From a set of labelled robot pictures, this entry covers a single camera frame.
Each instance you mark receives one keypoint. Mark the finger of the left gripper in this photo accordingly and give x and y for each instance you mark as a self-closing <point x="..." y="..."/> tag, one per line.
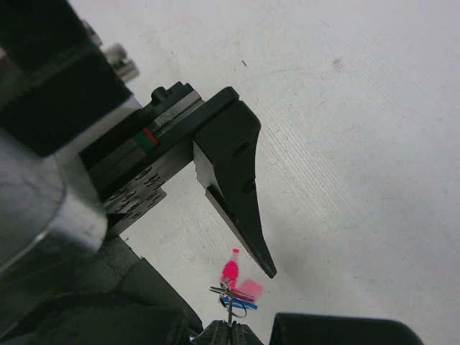
<point x="224" y="151"/>

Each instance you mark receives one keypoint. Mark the silver keyring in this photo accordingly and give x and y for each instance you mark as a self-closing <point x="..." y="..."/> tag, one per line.
<point x="223" y="289"/>

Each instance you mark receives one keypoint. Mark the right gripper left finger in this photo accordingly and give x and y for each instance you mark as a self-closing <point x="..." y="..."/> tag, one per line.
<point x="216" y="333"/>

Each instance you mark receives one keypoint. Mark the pink keychain charm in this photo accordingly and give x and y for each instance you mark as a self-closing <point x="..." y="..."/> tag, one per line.
<point x="247" y="288"/>

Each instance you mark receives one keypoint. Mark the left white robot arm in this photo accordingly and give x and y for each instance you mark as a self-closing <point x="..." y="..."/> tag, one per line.
<point x="61" y="93"/>

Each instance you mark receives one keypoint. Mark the silver key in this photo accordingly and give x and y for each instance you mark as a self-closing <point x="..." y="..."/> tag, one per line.
<point x="229" y="310"/>

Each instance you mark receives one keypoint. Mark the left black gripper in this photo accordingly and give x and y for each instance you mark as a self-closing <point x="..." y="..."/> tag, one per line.
<point x="129" y="164"/>

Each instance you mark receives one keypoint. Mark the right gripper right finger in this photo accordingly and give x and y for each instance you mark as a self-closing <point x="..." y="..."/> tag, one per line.
<point x="241" y="334"/>

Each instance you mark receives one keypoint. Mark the blue capped key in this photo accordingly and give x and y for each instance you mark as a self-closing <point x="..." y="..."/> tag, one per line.
<point x="237" y="303"/>

